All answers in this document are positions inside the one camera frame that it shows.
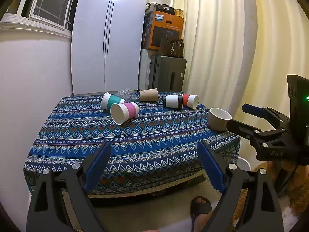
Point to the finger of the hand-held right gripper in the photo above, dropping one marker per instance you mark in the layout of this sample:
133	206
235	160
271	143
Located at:
241	127
253	110

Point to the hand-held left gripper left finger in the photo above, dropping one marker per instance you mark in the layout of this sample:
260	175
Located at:
96	166

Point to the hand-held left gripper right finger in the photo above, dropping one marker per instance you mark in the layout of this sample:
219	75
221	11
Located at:
212	170

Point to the plain brown paper cup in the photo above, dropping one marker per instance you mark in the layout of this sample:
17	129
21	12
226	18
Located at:
217	122

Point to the red and white paper cup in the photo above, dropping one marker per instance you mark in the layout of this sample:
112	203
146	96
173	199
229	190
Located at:
190	101

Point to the pink and white paper cup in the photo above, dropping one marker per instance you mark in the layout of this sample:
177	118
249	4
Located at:
124	113

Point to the teal and white paper cup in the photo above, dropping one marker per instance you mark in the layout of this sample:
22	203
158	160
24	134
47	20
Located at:
111	101

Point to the black and white paper cup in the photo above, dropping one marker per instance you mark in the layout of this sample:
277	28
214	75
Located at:
172	101

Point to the brown printed paper cup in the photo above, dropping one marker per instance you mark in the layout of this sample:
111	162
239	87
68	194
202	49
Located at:
148	95

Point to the person's right hand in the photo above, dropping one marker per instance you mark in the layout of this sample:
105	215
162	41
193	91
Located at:
287	166

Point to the white round bin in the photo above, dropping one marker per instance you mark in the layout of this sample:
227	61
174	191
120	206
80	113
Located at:
244	164

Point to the foot in black sandal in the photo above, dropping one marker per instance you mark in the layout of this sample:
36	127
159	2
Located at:
201	206

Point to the blue patterned tablecloth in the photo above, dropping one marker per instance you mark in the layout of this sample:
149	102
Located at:
135	137

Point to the person's foot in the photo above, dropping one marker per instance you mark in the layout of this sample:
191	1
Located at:
201	220

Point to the cream curtain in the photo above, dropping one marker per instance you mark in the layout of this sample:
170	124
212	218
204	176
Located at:
241	48

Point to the clear plastic cups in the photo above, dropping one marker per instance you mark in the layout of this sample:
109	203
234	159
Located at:
126	94

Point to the grey-green suitcase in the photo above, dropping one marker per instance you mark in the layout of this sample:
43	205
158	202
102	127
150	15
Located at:
167	73

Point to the brown handbag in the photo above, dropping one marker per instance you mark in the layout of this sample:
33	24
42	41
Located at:
171	47

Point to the orange cardboard box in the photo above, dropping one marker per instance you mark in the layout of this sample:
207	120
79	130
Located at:
163	29

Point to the yellow tin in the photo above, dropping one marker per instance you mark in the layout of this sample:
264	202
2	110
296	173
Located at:
179	12

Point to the white wardrobe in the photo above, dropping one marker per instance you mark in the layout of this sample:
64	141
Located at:
106	36

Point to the white framed window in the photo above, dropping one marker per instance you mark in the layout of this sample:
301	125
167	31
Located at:
45	4

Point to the black camera bag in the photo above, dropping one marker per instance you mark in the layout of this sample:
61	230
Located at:
163	8

